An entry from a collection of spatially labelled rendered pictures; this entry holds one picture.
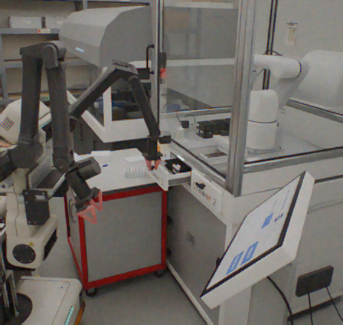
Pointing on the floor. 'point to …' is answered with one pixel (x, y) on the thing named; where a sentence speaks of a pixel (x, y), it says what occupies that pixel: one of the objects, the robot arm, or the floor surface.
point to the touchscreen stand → (272, 297)
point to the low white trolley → (119, 226)
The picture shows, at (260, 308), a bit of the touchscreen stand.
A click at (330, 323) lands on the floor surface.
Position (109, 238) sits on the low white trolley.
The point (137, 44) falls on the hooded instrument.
